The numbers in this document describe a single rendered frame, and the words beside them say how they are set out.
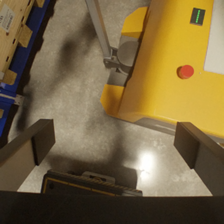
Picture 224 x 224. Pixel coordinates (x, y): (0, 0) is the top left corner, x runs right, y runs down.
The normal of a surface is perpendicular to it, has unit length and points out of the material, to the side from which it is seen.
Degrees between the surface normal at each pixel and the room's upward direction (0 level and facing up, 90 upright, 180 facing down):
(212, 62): 0
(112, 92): 22
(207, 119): 0
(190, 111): 0
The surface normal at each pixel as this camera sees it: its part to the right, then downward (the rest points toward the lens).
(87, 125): -0.12, -0.11
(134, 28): -0.47, -0.21
